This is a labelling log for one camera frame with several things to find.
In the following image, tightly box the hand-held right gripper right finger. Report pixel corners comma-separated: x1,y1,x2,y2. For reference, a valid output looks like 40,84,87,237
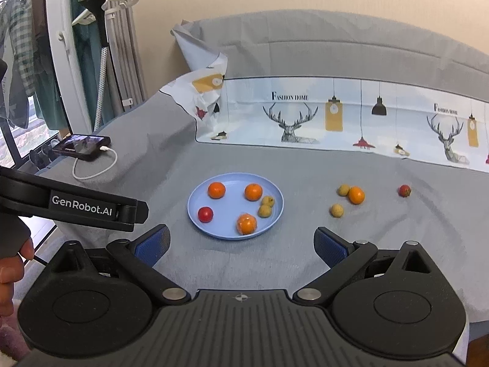
292,227,449,304

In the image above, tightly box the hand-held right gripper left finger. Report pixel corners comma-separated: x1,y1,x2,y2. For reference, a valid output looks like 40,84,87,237
36,224,192,306

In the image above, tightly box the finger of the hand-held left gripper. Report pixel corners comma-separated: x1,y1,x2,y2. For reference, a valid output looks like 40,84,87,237
118,199,149,224

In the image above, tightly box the blue plastic plate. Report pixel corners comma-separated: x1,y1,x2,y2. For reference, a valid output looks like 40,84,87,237
187,172,285,241

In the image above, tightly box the plastic-wrapped small orange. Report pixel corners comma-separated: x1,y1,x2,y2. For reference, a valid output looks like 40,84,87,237
236,213,258,236

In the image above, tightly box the person's left hand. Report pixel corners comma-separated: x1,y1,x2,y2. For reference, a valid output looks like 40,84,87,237
0,237,35,318

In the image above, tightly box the black smartphone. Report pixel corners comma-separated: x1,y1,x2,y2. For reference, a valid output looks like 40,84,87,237
52,134,111,161

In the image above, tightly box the grey hanging garment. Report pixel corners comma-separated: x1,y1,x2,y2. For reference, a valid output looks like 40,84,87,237
0,57,33,128

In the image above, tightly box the garment steamer stand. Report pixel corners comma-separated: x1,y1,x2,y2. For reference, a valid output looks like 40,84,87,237
72,0,115,131

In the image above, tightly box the pink fuzzy cloth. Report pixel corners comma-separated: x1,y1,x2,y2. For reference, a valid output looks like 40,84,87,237
0,325,31,367

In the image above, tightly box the deer-print white cloth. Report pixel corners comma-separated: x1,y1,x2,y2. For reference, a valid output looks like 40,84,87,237
159,19,489,174

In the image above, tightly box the plaid shirt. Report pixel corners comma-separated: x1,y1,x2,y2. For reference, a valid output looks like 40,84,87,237
0,0,37,96

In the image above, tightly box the white charging cable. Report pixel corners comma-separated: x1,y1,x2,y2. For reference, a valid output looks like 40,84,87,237
72,144,118,180

